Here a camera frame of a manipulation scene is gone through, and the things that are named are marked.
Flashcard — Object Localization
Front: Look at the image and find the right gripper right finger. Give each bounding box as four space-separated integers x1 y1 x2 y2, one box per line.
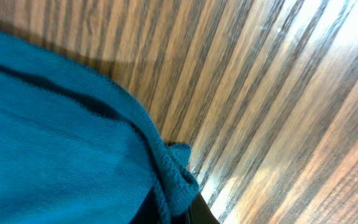
186 193 219 224

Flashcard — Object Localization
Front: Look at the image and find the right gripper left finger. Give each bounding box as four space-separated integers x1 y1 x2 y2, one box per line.
129 189 160 224

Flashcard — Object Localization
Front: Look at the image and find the blue polo shirt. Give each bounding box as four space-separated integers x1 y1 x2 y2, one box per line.
0 32 199 223

